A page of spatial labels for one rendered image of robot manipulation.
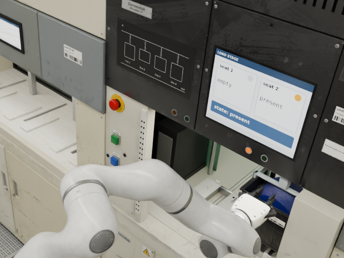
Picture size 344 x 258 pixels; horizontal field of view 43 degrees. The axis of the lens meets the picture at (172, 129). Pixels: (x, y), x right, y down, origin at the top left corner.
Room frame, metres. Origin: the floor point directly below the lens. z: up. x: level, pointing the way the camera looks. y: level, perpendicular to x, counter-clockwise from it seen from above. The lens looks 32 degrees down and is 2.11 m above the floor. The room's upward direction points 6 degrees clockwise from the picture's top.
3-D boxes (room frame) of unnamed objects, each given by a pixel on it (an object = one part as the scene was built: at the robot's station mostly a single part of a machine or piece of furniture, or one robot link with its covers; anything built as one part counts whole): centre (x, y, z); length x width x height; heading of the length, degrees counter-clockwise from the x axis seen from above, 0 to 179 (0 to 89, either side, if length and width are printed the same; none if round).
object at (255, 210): (1.02, -0.26, 1.19); 0.11 x 0.10 x 0.07; 143
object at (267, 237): (1.23, -0.42, 1.06); 0.24 x 0.20 x 0.32; 53
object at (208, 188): (1.39, -0.20, 0.89); 0.22 x 0.21 x 0.04; 143
